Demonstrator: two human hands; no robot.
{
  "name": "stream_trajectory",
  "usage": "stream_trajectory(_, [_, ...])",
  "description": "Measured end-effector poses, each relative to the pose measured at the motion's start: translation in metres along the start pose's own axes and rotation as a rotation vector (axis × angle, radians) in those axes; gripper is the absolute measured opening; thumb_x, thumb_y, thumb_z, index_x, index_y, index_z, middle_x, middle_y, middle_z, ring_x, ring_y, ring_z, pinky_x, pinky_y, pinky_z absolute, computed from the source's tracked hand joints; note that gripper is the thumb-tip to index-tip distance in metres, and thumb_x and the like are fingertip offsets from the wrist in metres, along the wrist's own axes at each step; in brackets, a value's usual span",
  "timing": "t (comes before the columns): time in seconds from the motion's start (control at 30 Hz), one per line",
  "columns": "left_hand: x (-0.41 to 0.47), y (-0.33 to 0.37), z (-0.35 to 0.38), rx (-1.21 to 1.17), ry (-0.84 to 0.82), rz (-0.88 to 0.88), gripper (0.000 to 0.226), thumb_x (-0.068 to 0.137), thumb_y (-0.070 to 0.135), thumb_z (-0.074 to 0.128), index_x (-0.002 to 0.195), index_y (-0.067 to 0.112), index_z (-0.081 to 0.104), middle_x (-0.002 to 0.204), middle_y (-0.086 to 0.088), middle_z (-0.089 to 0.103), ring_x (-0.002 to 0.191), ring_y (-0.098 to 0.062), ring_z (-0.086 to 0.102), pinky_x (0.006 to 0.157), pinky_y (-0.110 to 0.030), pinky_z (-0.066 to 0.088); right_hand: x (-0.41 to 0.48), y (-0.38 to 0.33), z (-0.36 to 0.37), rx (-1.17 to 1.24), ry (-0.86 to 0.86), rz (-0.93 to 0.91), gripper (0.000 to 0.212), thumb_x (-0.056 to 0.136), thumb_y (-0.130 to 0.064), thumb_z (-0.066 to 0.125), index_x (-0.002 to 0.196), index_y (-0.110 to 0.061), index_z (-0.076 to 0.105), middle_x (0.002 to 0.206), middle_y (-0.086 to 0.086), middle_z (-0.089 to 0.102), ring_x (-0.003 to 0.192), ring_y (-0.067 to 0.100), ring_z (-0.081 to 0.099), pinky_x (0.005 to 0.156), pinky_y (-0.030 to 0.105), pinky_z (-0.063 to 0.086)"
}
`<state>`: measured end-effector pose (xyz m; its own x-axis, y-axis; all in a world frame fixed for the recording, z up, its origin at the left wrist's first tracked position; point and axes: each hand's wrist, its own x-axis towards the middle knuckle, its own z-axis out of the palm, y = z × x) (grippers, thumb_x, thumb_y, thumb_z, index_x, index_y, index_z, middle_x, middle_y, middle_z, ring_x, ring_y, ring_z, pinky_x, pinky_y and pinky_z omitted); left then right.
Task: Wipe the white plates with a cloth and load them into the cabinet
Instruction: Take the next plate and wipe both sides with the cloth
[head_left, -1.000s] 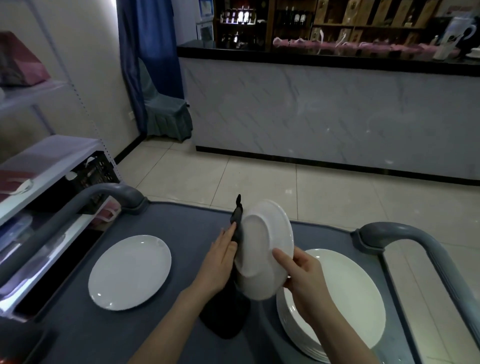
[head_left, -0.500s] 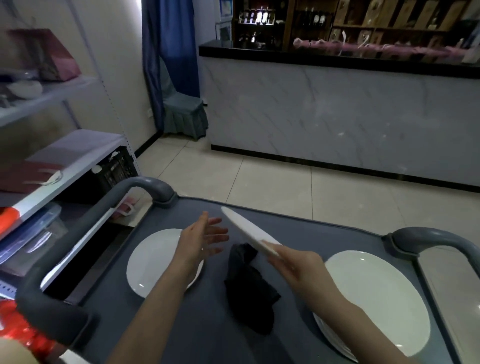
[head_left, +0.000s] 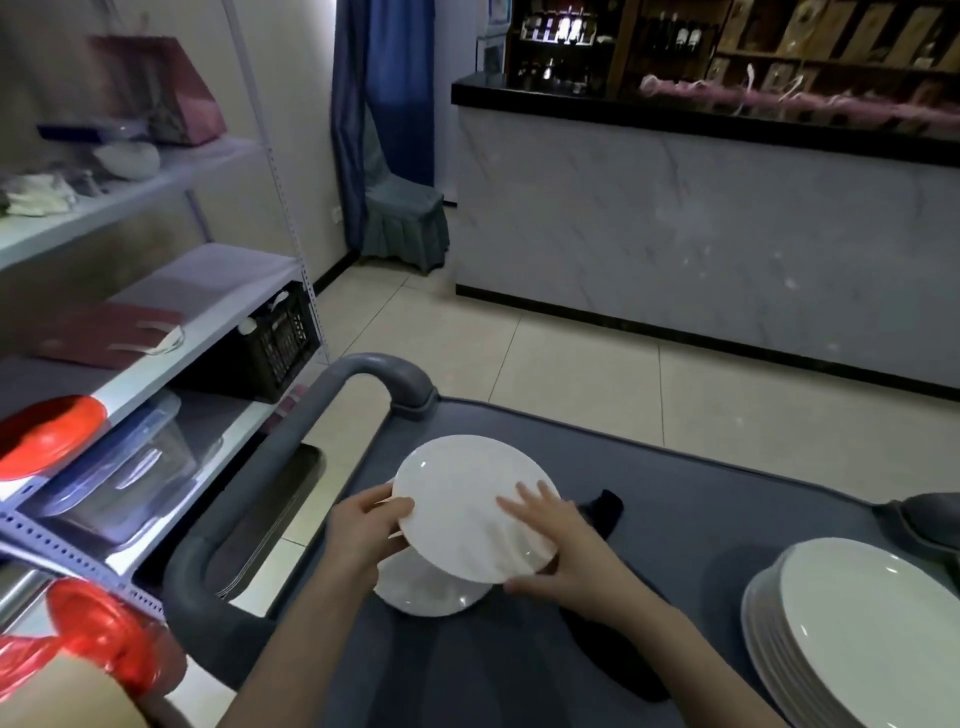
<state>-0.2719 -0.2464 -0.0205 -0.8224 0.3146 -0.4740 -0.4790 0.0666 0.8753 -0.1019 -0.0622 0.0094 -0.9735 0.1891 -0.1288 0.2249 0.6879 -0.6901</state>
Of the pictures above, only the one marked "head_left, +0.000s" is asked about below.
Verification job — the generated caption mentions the person's left hand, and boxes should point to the person's left hand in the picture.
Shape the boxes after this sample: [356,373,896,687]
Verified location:
[322,483,416,594]

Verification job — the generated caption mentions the dark blue flat box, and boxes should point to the dark blue flat box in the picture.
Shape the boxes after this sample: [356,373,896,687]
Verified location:
[37,119,151,145]

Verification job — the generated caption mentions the chair with grey-green cover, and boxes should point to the chair with grey-green cover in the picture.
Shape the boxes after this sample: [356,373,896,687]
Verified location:
[361,112,451,275]

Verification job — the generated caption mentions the pink bag white handles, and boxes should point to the pink bag white handles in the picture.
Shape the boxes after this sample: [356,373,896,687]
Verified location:
[262,386,309,436]

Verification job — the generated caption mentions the wooden shelf with boxes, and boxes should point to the wooden shelf with boxes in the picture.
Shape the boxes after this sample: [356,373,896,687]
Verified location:
[704,0,960,114]

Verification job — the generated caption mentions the blue curtain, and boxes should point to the blue curtain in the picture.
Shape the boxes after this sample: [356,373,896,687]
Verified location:
[329,0,438,256]

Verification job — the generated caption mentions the red plastic lid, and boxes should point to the red plastic lid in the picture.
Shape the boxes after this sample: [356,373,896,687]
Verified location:
[0,395,110,483]

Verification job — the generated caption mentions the dark wine rack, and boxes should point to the dark wine rack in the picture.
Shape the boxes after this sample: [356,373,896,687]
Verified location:
[618,0,733,91]

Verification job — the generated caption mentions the white round plate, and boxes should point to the white round plate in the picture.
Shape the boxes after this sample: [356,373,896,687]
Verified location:
[373,479,494,618]
[392,434,562,585]

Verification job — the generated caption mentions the black plastic crate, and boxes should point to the black plastic crate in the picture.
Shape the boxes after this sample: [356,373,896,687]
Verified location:
[239,283,324,403]

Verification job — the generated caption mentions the white bowl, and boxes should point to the white bowl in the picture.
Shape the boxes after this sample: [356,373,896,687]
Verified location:
[93,140,163,181]

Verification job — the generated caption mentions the clear container blue lid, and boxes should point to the clear container blue lid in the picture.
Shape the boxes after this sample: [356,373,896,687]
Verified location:
[29,389,202,545]

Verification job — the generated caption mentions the dark blue cleaning cloth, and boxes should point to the dark blue cleaning cloth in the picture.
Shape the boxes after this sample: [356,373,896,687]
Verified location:
[558,488,673,705]

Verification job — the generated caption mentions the marble bar counter black top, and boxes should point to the marble bar counter black top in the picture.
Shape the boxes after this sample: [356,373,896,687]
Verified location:
[451,72,960,403]

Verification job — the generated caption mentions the white appliance blue panel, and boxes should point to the white appliance blue panel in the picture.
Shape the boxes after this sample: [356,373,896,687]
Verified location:
[476,0,515,76]

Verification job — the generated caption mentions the brown cardboard box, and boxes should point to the brown cardboard box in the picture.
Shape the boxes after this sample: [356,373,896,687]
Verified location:
[0,656,151,728]

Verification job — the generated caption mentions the white metal shelf rack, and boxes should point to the white metal shelf rack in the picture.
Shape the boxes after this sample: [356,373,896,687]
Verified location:
[0,0,331,624]

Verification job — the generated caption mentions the steel tray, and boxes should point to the steel tray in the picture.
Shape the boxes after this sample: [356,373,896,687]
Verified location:
[203,442,328,601]

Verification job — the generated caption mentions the stack of white plates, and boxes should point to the stack of white plates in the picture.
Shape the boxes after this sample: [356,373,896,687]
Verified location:
[740,536,960,728]

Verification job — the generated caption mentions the crumpled white cloth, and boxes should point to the crumpled white cloth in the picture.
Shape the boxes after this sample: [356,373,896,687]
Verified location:
[3,172,80,219]

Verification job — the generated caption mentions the row of pink bags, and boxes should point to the row of pink bags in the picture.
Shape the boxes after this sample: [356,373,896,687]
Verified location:
[638,73,960,133]

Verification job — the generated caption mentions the grey service cart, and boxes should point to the grey service cart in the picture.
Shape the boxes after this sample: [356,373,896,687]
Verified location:
[161,352,960,728]

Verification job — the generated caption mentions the person's right hand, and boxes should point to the person's right hand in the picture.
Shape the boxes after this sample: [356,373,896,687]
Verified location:
[496,479,661,624]

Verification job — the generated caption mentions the person's left forearm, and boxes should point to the person's left forearm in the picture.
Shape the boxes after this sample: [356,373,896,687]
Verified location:
[217,569,376,728]

